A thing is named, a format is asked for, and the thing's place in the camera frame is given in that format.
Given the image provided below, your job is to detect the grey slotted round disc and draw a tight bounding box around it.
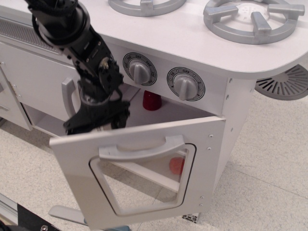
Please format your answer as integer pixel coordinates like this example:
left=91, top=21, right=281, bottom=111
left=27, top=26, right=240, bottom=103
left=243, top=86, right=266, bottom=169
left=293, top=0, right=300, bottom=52
left=255, top=64, right=308, bottom=101

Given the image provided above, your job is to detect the white oven door with window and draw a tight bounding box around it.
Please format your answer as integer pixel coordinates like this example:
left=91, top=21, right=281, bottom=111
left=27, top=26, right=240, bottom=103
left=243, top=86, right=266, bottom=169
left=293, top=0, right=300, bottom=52
left=50, top=116, right=225, bottom=231

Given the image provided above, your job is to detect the grey right stove knob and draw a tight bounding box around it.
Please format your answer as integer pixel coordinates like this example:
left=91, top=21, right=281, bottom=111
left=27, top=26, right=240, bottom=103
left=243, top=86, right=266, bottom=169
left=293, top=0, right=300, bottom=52
left=167, top=67, right=205, bottom=101

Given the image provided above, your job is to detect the grey burner grate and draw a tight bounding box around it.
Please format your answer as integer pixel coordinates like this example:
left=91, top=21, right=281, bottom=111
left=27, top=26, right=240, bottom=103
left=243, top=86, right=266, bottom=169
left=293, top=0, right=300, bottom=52
left=203, top=0, right=305, bottom=45
left=108, top=0, right=186, bottom=17

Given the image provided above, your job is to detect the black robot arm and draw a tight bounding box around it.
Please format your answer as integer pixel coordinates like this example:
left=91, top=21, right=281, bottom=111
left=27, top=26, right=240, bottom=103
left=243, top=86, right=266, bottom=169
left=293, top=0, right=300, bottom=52
left=27, top=0, right=130, bottom=135

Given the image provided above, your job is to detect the red toy cup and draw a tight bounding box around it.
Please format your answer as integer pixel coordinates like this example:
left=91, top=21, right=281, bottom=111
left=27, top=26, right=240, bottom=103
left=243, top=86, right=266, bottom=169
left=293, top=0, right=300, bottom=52
left=142, top=90, right=162, bottom=111

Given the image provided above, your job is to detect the grey left burner grate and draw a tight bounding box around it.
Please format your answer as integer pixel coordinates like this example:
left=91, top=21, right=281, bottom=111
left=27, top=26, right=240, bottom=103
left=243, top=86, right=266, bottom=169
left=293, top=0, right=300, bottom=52
left=108, top=0, right=186, bottom=17

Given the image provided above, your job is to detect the white cabinet door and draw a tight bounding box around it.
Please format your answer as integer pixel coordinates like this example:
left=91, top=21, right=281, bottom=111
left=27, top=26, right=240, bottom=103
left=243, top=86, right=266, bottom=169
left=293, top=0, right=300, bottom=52
left=0, top=44, right=80, bottom=121

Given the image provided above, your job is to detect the grey cabinet door handle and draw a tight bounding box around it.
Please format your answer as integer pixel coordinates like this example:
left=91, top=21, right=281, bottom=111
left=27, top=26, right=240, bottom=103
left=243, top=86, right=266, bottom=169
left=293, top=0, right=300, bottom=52
left=61, top=77, right=81, bottom=118

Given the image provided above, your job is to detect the aluminium extrusion foot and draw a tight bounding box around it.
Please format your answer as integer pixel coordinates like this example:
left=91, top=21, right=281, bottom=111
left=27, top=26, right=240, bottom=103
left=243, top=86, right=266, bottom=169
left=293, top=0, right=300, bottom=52
left=182, top=213, right=201, bottom=224

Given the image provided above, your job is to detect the white toy kitchen stove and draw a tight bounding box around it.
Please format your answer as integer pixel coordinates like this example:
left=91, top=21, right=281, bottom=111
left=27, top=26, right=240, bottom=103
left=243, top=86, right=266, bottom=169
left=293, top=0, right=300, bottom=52
left=0, top=0, right=308, bottom=214

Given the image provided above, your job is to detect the grey vent grille panel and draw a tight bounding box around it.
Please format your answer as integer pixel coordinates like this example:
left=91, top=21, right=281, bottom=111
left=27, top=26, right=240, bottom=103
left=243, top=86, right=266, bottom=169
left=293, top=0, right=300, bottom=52
left=0, top=18, right=59, bottom=54

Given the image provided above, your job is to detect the grey right burner grate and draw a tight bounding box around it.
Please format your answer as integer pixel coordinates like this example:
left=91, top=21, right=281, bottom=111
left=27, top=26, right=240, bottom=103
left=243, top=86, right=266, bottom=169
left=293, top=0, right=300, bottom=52
left=203, top=0, right=305, bottom=45

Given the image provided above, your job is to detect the red toy tomato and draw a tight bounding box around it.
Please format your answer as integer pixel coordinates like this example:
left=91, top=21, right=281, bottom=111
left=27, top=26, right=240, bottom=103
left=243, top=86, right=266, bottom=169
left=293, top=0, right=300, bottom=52
left=169, top=157, right=185, bottom=175

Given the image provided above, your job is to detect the toy knife blue handle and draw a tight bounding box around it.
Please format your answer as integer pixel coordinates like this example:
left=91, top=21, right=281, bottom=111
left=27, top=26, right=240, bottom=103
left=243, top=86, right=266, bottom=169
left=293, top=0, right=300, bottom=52
left=48, top=205, right=132, bottom=231

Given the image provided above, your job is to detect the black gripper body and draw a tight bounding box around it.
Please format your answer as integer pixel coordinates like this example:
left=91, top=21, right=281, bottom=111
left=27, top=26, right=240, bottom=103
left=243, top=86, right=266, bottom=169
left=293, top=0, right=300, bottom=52
left=64, top=97, right=130, bottom=135

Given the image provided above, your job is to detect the black mount plate with rail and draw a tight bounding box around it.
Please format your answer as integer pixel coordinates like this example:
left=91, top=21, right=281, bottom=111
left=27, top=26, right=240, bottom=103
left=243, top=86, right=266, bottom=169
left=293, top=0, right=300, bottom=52
left=0, top=194, right=59, bottom=231

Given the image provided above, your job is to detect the grey middle stove knob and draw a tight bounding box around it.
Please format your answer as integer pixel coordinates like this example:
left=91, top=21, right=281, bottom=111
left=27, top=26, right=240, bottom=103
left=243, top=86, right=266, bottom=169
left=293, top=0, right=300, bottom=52
left=123, top=52, right=157, bottom=86

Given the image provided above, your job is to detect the grey stove knob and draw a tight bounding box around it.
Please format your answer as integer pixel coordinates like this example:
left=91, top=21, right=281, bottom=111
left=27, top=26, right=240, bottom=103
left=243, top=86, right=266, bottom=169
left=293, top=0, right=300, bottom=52
left=167, top=67, right=205, bottom=101
left=123, top=52, right=157, bottom=86

